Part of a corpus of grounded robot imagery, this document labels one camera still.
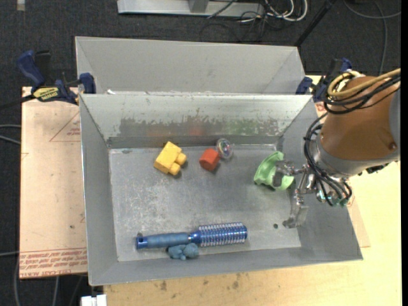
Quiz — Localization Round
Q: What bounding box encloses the brown cardboard board, red print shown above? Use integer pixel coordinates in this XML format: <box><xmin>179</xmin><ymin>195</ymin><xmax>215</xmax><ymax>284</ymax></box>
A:
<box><xmin>18</xmin><ymin>86</ymin><xmax>372</xmax><ymax>280</ymax></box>

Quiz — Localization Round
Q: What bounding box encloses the red cylinder block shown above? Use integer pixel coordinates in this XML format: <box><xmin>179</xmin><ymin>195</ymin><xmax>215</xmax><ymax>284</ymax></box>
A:
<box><xmin>199</xmin><ymin>148</ymin><xmax>221</xmax><ymax>172</ymax></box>

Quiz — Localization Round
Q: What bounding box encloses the yellow toy building block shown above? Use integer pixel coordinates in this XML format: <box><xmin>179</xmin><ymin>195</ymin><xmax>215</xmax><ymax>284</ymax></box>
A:
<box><xmin>154</xmin><ymin>141</ymin><xmax>188</xmax><ymax>176</ymax></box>

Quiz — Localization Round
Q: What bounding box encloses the grey metal bin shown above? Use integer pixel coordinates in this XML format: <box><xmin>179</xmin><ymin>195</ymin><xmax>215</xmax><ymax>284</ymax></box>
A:
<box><xmin>75</xmin><ymin>36</ymin><xmax>363</xmax><ymax>286</ymax></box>

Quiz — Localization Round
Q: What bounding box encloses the blue ribbed brush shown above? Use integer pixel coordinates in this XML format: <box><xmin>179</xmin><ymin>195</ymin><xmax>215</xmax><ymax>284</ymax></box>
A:
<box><xmin>136</xmin><ymin>222</ymin><xmax>249</xmax><ymax>251</ymax></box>

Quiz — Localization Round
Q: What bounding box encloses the light green cup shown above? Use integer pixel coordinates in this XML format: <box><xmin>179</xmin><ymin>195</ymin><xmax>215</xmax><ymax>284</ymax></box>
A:
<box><xmin>253</xmin><ymin>150</ymin><xmax>295</xmax><ymax>191</ymax></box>

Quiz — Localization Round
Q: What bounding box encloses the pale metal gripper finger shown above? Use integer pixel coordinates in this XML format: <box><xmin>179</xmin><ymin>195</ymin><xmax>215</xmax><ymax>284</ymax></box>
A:
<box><xmin>282</xmin><ymin>193</ymin><xmax>309</xmax><ymax>229</ymax></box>
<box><xmin>273</xmin><ymin>160</ymin><xmax>302</xmax><ymax>187</ymax></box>

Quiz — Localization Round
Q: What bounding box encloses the blue toy animal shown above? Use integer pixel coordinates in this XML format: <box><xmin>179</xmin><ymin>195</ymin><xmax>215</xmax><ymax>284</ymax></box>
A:
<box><xmin>166</xmin><ymin>242</ymin><xmax>200</xmax><ymax>261</ymax></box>

